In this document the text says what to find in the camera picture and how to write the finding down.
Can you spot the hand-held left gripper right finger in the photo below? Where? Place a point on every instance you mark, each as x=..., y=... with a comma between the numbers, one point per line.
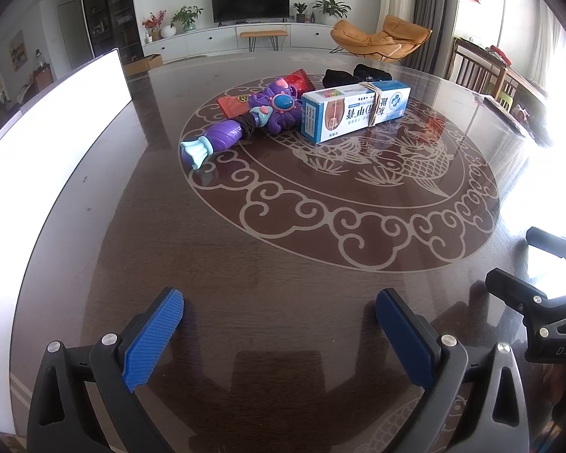
x=405, y=339

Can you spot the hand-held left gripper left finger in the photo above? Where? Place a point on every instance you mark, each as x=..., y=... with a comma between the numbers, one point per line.
x=153, y=335

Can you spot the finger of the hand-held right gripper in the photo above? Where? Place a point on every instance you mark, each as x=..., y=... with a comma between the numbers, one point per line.
x=556, y=245
x=523, y=295

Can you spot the brown patterned wooden desktop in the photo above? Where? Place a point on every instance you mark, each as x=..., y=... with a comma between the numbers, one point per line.
x=273, y=245

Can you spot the dark wooden chair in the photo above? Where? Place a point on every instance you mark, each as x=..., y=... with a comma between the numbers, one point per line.
x=476, y=68

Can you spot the white and blue carton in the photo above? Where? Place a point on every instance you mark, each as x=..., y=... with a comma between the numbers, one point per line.
x=353, y=111

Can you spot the black cloth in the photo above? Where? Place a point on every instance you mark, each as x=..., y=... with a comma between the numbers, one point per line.
x=339, y=79
x=372, y=73

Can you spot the purple toy wand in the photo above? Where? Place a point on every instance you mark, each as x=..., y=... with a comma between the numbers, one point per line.
x=273, y=106

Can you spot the grey curtain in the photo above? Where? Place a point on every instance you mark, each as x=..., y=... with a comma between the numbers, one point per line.
x=436, y=9

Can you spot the orange lounge chair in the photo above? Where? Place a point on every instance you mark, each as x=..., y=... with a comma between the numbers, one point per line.
x=382, y=37

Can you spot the cardboard box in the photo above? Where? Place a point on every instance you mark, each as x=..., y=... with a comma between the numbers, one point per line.
x=144, y=62

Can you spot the red packet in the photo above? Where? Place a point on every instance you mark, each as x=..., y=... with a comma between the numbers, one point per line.
x=299, y=82

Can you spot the wooden dining set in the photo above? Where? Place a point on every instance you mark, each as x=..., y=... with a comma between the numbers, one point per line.
x=41, y=78

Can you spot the white television cabinet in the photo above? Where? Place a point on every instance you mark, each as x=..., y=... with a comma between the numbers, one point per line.
x=198, y=42

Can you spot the red flower in vase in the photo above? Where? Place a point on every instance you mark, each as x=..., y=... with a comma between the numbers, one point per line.
x=153, y=23

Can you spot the green potted plant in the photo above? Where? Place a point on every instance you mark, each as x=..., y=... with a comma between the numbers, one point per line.
x=186, y=16

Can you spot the small wooden bench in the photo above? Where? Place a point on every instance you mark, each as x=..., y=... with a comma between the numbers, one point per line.
x=264, y=34

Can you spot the dark glass cabinet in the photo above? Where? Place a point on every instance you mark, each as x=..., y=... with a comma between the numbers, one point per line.
x=113, y=9

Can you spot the large leafy potted plant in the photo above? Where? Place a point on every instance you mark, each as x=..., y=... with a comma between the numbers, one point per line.
x=331, y=5

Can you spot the black flat television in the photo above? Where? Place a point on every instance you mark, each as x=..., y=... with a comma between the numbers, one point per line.
x=250, y=2

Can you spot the small potted plant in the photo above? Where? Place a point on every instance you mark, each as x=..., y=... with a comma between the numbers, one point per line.
x=300, y=9

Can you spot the framed wall painting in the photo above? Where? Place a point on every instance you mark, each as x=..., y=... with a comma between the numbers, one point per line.
x=17, y=51

